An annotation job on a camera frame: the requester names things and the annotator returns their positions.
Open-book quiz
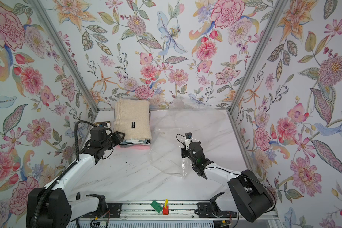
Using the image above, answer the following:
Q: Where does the red yellow clip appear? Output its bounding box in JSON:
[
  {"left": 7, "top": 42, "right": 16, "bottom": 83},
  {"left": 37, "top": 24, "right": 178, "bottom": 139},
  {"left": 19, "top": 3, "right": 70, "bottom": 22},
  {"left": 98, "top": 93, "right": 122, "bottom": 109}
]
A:
[{"left": 162, "top": 199, "right": 169, "bottom": 215}]

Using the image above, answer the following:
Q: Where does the green tag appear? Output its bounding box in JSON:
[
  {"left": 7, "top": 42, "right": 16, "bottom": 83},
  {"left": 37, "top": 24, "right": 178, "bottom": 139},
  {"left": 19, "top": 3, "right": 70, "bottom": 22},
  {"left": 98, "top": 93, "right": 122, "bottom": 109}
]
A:
[{"left": 151, "top": 200, "right": 163, "bottom": 213}]

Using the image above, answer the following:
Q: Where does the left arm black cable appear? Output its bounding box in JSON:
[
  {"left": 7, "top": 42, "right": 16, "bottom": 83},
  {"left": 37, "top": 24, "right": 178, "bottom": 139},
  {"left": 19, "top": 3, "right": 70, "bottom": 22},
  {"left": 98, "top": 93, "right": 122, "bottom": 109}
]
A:
[{"left": 31, "top": 120, "right": 99, "bottom": 228}]

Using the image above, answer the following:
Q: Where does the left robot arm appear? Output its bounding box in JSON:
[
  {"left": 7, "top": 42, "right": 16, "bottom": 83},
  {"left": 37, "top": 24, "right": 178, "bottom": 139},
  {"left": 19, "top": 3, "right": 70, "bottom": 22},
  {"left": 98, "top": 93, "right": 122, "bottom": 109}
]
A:
[{"left": 26, "top": 126, "right": 125, "bottom": 228}]

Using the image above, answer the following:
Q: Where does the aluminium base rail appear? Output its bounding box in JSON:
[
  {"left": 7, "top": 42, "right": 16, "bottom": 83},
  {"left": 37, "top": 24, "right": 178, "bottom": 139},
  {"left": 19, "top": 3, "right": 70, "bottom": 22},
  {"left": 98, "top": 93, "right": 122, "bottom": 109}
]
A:
[{"left": 34, "top": 200, "right": 234, "bottom": 221}]

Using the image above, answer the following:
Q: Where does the cream blanket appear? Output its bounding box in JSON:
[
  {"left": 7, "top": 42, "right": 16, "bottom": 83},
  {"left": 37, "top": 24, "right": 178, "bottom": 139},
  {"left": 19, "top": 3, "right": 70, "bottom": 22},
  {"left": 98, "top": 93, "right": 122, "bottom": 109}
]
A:
[{"left": 114, "top": 99, "right": 152, "bottom": 141}]

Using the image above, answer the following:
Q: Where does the clear plastic vacuum bag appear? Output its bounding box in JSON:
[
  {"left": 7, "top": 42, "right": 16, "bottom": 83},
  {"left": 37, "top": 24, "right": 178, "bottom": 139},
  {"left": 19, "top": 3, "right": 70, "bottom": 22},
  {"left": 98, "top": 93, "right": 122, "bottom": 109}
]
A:
[{"left": 148, "top": 97, "right": 229, "bottom": 178}]

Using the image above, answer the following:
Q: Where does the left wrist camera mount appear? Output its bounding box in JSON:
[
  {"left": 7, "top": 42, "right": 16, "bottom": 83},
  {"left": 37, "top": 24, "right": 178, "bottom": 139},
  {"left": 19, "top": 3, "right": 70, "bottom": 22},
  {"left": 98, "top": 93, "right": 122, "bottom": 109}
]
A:
[{"left": 94, "top": 121, "right": 111, "bottom": 128}]

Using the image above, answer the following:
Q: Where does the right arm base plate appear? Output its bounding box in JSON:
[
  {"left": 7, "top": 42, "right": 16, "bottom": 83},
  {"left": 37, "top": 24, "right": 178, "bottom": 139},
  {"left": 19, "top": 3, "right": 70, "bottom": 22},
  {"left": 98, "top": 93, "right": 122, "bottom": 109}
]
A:
[{"left": 194, "top": 202, "right": 231, "bottom": 219}]

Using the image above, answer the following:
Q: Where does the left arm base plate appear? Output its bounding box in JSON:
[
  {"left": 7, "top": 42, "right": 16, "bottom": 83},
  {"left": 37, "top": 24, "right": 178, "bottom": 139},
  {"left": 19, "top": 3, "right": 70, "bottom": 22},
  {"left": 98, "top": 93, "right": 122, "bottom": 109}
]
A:
[{"left": 81, "top": 202, "right": 122, "bottom": 219}]

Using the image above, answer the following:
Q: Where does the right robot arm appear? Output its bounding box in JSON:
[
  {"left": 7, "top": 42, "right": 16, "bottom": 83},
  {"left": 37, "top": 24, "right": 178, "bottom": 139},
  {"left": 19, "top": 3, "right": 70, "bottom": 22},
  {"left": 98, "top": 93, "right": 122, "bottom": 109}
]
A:
[{"left": 181, "top": 139, "right": 276, "bottom": 222}]

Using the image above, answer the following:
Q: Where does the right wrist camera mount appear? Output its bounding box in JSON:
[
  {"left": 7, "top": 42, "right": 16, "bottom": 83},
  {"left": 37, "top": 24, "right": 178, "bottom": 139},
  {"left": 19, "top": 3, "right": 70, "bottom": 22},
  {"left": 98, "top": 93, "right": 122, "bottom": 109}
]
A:
[{"left": 184, "top": 133, "right": 192, "bottom": 147}]

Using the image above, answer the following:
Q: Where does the pink blanket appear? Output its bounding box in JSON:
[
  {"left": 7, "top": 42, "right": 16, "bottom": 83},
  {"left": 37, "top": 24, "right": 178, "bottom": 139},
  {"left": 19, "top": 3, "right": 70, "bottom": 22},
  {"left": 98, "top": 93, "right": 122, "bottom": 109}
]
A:
[{"left": 119, "top": 144, "right": 150, "bottom": 150}]

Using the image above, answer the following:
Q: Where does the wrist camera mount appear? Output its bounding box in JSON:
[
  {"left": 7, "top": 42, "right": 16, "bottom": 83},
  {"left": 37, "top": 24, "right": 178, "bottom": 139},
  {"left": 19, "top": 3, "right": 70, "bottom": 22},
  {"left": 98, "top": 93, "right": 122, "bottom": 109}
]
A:
[
  {"left": 184, "top": 133, "right": 192, "bottom": 147},
  {"left": 94, "top": 121, "right": 111, "bottom": 128}
]

